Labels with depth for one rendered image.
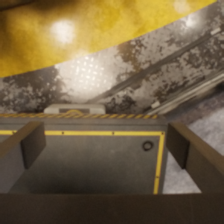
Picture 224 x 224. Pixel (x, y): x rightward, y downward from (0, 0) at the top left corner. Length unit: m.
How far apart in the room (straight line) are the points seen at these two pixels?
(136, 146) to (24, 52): 0.66
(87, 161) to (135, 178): 0.18
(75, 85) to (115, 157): 0.42
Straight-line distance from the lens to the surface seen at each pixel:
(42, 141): 0.17
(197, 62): 0.91
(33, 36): 0.88
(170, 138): 0.16
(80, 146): 0.56
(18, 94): 0.93
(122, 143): 0.54
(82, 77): 0.81
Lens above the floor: 0.80
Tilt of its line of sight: 74 degrees down
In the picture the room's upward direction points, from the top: 175 degrees clockwise
